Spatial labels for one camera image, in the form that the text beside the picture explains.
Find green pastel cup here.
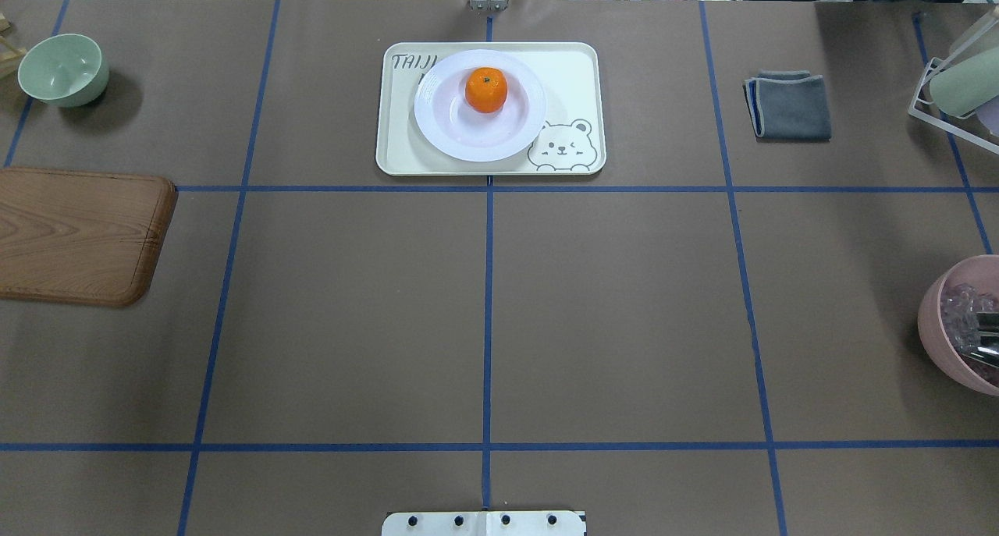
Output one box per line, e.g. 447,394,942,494
929,48,998,117

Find orange fruit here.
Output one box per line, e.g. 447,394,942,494
464,66,509,114

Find white wire cup rack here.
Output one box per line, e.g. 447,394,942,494
908,4,998,156

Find grey folded cloth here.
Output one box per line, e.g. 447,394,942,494
743,70,834,141

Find green bowl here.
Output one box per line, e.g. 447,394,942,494
17,34,110,108

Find wooden cutting board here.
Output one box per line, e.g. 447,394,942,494
1,167,178,307

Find white round plate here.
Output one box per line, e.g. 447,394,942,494
413,48,547,162

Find metal scoop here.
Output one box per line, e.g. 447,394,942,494
959,312,998,368

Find cream bear tray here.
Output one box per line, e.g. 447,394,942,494
375,42,607,176

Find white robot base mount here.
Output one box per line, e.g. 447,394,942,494
379,510,588,535

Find pink bowl with ice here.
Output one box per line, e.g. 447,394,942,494
917,254,998,397

